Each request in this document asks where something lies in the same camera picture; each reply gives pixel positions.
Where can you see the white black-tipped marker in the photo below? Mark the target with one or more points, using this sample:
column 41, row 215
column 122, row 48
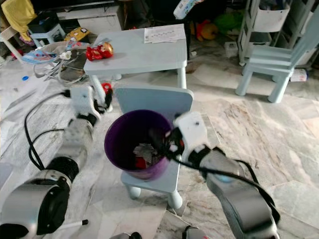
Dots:
column 77, row 224

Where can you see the yellow plush toy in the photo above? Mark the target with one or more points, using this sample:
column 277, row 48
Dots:
column 208, row 31

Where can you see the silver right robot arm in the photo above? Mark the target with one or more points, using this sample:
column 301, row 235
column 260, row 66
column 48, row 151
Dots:
column 239, row 199

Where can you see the white storage box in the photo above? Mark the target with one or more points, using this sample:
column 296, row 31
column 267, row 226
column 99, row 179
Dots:
column 271, row 19

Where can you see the light blue child table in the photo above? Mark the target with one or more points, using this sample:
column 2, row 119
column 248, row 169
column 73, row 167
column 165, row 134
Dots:
column 139, row 57

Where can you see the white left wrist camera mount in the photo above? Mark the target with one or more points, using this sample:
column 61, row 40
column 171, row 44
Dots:
column 83, row 102

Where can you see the white printed paper sheet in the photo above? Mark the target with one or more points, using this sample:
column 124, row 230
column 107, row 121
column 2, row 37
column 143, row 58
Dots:
column 164, row 34

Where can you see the white blue package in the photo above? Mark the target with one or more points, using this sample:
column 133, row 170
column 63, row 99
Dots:
column 187, row 8

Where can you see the clear plastic container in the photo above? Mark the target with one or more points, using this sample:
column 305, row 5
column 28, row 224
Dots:
column 52, row 69

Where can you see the white storage shelf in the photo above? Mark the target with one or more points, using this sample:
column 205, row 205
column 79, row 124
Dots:
column 246, row 30

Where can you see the white paper wrapper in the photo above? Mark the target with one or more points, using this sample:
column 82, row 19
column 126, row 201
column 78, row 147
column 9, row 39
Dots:
column 145, row 151

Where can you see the yellow cloth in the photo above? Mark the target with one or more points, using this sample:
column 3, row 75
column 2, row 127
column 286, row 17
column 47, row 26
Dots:
column 19, row 15

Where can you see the blue patterned toy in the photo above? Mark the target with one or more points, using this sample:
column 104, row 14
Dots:
column 38, row 56

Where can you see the small white box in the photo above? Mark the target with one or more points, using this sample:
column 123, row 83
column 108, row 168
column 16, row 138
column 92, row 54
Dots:
column 230, row 48

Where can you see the light blue child chair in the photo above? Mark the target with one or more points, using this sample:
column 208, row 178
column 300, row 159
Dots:
column 271, row 64
column 154, row 99

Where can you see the yellow snack packet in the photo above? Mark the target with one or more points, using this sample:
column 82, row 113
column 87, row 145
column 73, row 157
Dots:
column 76, row 34

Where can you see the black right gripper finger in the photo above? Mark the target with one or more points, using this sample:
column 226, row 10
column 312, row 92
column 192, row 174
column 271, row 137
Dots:
column 162, row 138
column 173, row 155

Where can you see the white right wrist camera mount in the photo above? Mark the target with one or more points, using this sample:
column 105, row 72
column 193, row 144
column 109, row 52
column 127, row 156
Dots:
column 192, row 129

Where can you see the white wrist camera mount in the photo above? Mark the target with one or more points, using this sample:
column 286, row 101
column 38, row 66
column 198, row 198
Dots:
column 192, row 129
column 83, row 102

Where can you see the purple rubbish bin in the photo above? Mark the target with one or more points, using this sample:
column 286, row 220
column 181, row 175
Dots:
column 119, row 149

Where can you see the small pale blue stool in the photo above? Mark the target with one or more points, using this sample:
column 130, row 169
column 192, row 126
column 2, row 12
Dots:
column 46, row 35

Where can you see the green plush toy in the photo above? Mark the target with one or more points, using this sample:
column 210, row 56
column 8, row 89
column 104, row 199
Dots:
column 228, row 21

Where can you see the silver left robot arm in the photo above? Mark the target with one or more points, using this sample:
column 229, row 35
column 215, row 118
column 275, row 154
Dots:
column 45, row 204

